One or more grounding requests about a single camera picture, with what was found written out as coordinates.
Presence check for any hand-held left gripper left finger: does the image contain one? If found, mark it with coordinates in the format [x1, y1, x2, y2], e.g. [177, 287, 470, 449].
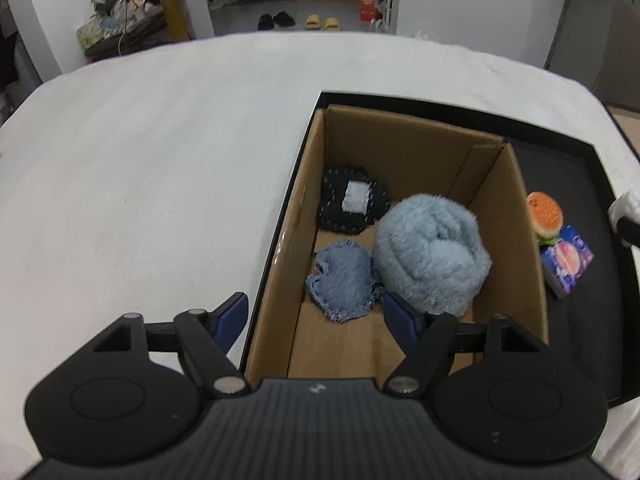
[90, 291, 252, 400]

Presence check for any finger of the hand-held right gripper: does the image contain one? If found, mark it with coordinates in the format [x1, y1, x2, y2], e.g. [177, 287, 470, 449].
[616, 216, 640, 250]

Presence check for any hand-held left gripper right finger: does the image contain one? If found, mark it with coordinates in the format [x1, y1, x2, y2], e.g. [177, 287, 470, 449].
[382, 291, 550, 400]

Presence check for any white soft object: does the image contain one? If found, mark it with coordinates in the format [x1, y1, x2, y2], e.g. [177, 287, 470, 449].
[609, 191, 640, 222]

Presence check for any brown cardboard box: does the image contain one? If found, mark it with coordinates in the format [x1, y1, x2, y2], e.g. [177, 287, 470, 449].
[245, 104, 550, 391]

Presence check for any blue denim plush toy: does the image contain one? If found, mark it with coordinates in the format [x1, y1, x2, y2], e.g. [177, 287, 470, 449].
[306, 240, 386, 324]

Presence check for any light blue fluffy towel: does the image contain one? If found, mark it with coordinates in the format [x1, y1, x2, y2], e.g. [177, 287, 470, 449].
[372, 195, 493, 317]

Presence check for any black shallow tray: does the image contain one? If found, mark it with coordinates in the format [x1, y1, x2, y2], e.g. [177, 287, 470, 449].
[239, 91, 640, 408]

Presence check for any black denim plush toy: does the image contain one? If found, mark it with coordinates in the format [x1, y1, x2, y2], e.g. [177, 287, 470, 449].
[320, 164, 393, 235]

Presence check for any purple snack packet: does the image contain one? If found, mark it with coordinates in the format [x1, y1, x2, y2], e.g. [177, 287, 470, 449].
[540, 225, 595, 297]

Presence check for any burger plush toy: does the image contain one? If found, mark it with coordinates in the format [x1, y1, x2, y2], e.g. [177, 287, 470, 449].
[527, 191, 564, 247]

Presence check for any grey leaning panel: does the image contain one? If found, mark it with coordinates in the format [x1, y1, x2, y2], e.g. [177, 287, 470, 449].
[592, 0, 640, 108]

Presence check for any grey door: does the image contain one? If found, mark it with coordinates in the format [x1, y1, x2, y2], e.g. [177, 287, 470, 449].
[544, 0, 616, 78]

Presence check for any pile of bags and clutter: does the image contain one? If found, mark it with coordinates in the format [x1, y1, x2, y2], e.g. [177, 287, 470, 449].
[76, 0, 168, 58]

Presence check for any yellow round table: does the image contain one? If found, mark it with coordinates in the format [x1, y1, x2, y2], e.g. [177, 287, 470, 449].
[100, 0, 193, 43]

